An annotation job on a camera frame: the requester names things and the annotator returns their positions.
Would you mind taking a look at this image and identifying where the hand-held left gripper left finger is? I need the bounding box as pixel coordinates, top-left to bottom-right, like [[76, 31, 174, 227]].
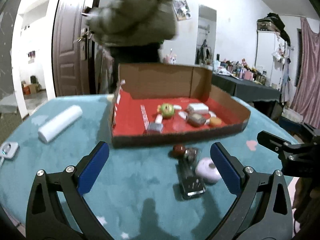
[[26, 141, 110, 240]]

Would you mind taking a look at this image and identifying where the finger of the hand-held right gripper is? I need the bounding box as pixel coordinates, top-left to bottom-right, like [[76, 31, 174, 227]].
[[257, 130, 304, 162]]

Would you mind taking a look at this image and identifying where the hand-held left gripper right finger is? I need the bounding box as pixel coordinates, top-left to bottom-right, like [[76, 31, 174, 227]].
[[210, 142, 293, 240]]

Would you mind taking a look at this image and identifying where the lilac round case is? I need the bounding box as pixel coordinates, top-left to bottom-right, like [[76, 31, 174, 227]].
[[195, 157, 222, 184]]

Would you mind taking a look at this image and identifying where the black nail polish bottle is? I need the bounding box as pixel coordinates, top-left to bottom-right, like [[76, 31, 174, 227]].
[[178, 155, 207, 200]]

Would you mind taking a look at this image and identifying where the dark red ball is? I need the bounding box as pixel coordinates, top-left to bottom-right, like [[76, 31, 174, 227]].
[[172, 144, 186, 158]]

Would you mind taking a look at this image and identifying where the grey-brown rounded case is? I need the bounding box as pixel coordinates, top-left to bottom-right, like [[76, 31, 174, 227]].
[[187, 113, 207, 127]]

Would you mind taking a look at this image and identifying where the white charger block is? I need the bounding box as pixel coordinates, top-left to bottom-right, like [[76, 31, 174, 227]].
[[187, 103, 209, 114]]

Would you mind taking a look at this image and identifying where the purple nail polish bottle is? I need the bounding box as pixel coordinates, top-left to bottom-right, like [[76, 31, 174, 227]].
[[147, 114, 164, 133]]

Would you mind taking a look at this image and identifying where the green toy figure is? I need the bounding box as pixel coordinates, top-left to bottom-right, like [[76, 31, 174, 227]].
[[157, 103, 175, 119]]

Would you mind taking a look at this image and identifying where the cardboard box with red lining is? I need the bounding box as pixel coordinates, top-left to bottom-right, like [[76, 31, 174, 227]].
[[109, 63, 251, 148]]

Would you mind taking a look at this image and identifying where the person's right hand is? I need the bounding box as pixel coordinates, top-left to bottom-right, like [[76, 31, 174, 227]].
[[294, 178, 318, 228]]

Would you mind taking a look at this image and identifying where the white paper roll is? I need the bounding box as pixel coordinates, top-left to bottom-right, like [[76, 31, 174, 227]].
[[38, 105, 83, 144]]

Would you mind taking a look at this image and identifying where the table with black cloth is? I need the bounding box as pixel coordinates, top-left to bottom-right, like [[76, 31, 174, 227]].
[[211, 72, 282, 103]]

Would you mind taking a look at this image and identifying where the pink curtain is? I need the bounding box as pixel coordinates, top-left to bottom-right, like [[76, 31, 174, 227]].
[[291, 17, 320, 128]]

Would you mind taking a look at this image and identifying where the cluttered dark side table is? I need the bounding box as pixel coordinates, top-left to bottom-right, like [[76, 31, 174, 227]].
[[212, 54, 280, 88]]

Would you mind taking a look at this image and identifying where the white key fob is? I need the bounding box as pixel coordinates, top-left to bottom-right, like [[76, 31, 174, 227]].
[[0, 142, 20, 160]]

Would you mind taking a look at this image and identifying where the white refrigerator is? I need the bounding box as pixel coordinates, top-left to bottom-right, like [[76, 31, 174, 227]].
[[256, 17, 290, 85]]

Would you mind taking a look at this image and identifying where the dark brown door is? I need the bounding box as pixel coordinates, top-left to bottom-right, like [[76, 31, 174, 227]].
[[51, 0, 105, 97]]

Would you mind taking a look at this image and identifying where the metal door handle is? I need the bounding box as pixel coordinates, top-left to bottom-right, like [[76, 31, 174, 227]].
[[79, 29, 92, 60]]

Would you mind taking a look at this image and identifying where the wall mirror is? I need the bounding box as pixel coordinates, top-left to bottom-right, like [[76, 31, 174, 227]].
[[195, 4, 217, 65]]

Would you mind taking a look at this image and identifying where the photo wall poster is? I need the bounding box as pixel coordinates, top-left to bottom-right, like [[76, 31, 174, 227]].
[[172, 0, 192, 21]]

